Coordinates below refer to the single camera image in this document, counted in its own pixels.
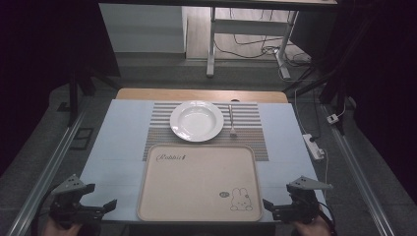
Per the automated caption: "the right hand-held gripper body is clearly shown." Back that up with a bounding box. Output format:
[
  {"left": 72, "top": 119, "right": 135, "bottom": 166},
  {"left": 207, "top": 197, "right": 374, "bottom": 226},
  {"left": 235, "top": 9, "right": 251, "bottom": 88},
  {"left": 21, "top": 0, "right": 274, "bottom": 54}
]
[{"left": 272, "top": 175, "right": 333, "bottom": 225}]

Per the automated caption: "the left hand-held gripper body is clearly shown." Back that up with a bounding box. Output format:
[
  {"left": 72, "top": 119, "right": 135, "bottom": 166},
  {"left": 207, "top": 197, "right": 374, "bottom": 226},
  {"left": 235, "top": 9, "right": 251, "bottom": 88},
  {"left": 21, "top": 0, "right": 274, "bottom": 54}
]
[{"left": 48, "top": 173, "right": 106, "bottom": 228}]

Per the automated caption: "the person's right hand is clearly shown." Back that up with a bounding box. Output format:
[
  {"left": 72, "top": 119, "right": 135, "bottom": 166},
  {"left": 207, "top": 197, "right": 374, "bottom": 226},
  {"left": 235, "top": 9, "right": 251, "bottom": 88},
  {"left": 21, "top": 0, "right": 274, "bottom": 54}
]
[{"left": 289, "top": 216, "right": 332, "bottom": 236}]

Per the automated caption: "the person's left hand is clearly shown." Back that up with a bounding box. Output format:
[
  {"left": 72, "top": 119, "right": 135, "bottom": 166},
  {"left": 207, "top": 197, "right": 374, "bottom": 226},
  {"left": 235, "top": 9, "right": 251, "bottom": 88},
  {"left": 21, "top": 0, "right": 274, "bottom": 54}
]
[{"left": 42, "top": 218, "right": 82, "bottom": 236}]

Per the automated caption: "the light blue table cover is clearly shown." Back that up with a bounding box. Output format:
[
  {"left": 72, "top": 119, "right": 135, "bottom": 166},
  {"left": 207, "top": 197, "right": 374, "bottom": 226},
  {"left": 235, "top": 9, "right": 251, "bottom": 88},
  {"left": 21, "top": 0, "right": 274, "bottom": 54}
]
[{"left": 79, "top": 98, "right": 328, "bottom": 224}]

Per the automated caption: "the white power strip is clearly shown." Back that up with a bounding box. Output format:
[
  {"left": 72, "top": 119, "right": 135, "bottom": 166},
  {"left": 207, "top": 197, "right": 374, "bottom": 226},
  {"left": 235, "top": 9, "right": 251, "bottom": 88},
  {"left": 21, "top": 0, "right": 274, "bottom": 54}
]
[{"left": 302, "top": 133, "right": 326, "bottom": 161}]

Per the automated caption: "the striped woven placemat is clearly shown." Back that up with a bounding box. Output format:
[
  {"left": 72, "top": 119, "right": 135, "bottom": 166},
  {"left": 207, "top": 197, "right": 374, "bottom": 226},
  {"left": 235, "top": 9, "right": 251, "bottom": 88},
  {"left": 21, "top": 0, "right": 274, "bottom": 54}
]
[{"left": 142, "top": 101, "right": 269, "bottom": 162}]

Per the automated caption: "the beige tray with rabbit print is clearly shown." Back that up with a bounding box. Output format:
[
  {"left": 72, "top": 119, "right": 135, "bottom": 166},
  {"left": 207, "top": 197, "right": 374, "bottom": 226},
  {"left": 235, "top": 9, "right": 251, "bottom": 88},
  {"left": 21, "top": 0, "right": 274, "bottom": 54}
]
[{"left": 137, "top": 144, "right": 264, "bottom": 223}]

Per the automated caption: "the silver fork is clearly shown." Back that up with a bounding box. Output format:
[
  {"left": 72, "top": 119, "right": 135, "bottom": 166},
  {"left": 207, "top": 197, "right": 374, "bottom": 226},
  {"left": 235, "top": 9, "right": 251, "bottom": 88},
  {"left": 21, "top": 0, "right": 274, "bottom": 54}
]
[{"left": 228, "top": 103, "right": 239, "bottom": 139}]

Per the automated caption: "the white round plate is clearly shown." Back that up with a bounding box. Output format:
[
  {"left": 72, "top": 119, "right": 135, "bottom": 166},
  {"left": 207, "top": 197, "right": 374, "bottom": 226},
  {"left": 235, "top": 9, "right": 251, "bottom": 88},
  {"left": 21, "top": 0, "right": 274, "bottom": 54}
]
[{"left": 169, "top": 100, "right": 225, "bottom": 144}]

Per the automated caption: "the wooden table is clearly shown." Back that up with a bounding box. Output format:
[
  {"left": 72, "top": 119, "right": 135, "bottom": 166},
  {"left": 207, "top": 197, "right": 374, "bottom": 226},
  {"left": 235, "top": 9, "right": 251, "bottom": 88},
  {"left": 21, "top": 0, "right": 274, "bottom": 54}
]
[{"left": 115, "top": 88, "right": 289, "bottom": 104}]

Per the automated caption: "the black tripod stand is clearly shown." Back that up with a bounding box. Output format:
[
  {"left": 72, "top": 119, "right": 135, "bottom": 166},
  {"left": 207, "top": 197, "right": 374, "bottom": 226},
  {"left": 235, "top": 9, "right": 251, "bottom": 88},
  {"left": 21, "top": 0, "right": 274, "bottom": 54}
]
[{"left": 283, "top": 19, "right": 372, "bottom": 137}]

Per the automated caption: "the white cabinet panel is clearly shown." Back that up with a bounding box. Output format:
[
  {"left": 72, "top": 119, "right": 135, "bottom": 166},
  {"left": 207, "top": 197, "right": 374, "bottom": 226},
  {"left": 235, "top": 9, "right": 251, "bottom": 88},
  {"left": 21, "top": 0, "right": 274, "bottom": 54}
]
[{"left": 98, "top": 3, "right": 189, "bottom": 54}]

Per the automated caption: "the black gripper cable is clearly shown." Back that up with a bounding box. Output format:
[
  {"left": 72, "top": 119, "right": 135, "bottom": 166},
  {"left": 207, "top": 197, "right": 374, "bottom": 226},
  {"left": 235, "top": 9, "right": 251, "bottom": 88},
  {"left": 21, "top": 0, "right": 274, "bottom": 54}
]
[{"left": 317, "top": 200, "right": 338, "bottom": 236}]

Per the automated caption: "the aluminium rail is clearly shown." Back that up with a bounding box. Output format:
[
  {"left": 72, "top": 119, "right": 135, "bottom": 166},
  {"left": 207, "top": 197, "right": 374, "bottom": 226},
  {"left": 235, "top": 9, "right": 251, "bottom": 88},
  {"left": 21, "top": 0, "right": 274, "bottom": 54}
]
[
  {"left": 6, "top": 109, "right": 87, "bottom": 236},
  {"left": 323, "top": 104, "right": 396, "bottom": 236}
]

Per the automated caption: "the black rectangular floor frame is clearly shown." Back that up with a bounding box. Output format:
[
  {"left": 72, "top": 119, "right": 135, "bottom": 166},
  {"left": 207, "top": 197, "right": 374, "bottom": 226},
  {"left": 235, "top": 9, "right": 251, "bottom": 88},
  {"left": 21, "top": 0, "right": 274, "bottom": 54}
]
[{"left": 69, "top": 127, "right": 94, "bottom": 151}]

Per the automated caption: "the black floor cable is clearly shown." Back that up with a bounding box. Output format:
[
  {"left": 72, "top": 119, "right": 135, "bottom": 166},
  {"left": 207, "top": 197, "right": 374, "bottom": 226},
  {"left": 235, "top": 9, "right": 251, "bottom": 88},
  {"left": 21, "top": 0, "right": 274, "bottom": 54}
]
[{"left": 213, "top": 9, "right": 298, "bottom": 61}]

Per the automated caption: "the white metal desk frame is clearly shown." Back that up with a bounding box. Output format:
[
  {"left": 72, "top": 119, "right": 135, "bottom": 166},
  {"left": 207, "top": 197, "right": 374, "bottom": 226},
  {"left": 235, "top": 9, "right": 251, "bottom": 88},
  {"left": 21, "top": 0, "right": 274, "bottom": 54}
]
[{"left": 206, "top": 6, "right": 300, "bottom": 81}]

